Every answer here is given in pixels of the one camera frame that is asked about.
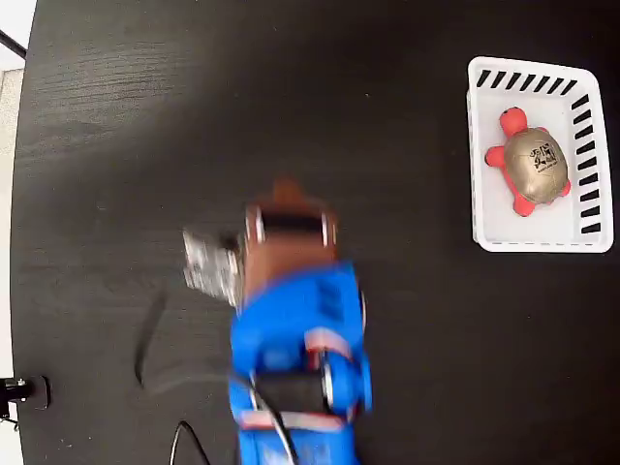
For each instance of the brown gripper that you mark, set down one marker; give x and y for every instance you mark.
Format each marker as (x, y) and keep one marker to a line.
(290, 252)

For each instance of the red turtle toy gold shell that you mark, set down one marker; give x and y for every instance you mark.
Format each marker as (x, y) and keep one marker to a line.
(535, 164)

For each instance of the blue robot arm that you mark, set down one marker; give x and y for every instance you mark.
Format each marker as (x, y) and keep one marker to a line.
(290, 329)

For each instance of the white plastic basket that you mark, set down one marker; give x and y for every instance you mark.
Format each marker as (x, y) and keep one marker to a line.
(489, 223)

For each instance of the black pole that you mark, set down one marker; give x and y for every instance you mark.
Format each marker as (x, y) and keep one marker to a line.
(12, 42)

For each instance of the black table clamp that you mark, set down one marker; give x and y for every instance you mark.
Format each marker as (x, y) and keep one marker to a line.
(34, 391)

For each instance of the small camera circuit board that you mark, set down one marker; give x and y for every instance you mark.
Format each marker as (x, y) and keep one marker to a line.
(213, 264)

